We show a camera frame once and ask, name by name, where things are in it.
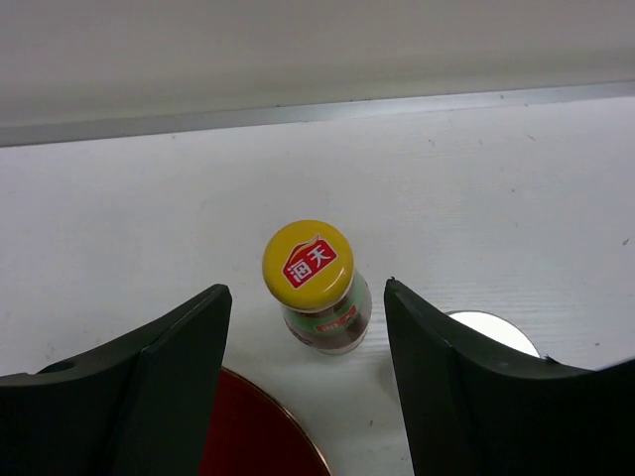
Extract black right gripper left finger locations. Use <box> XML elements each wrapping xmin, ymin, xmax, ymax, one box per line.
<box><xmin>1</xmin><ymin>285</ymin><xmax>232</xmax><ymax>475</ymax></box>

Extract red round tray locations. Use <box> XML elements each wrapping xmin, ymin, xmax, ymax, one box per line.
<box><xmin>198</xmin><ymin>368</ymin><xmax>331</xmax><ymax>476</ymax></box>

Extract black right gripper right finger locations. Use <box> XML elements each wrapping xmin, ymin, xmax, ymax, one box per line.
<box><xmin>384</xmin><ymin>279</ymin><xmax>634</xmax><ymax>475</ymax></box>

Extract sauce bottle yellow cap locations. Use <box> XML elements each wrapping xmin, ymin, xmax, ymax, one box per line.
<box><xmin>262</xmin><ymin>220</ymin><xmax>372</xmax><ymax>355</ymax></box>

